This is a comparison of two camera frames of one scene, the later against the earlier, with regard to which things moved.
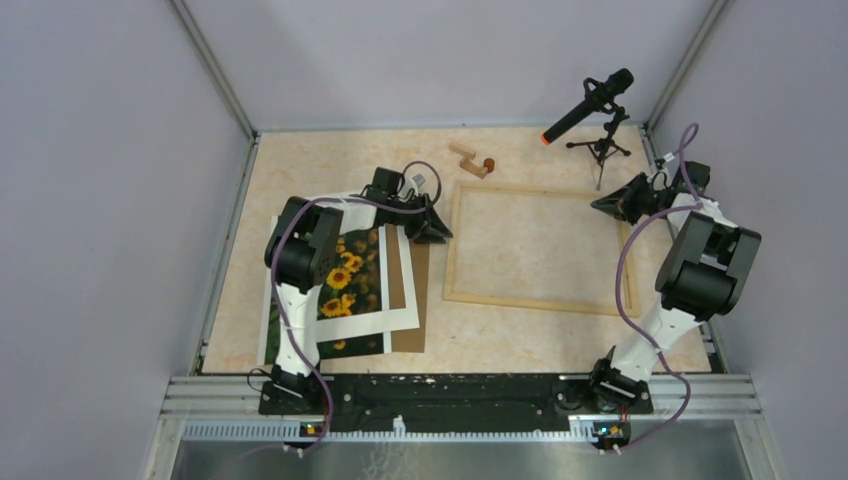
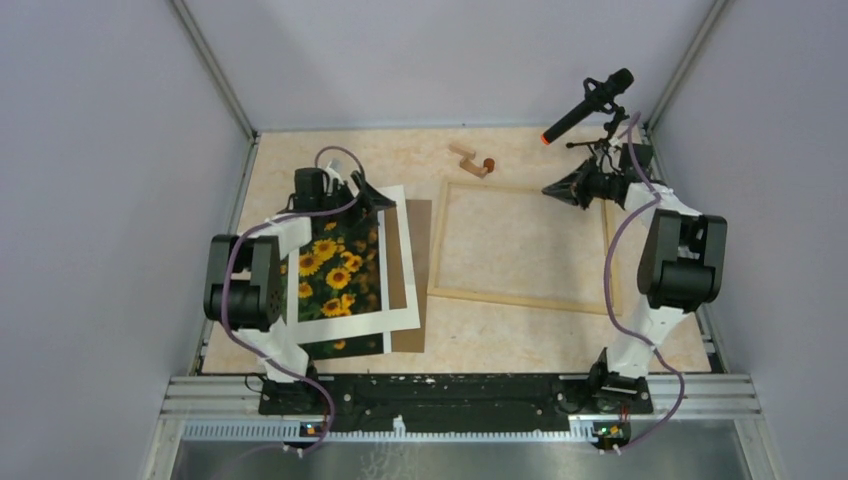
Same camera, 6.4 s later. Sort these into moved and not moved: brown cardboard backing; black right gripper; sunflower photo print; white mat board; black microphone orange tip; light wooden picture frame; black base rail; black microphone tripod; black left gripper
Moved: light wooden picture frame; black right gripper; black left gripper
Not moved: black microphone tripod; black base rail; brown cardboard backing; white mat board; sunflower photo print; black microphone orange tip
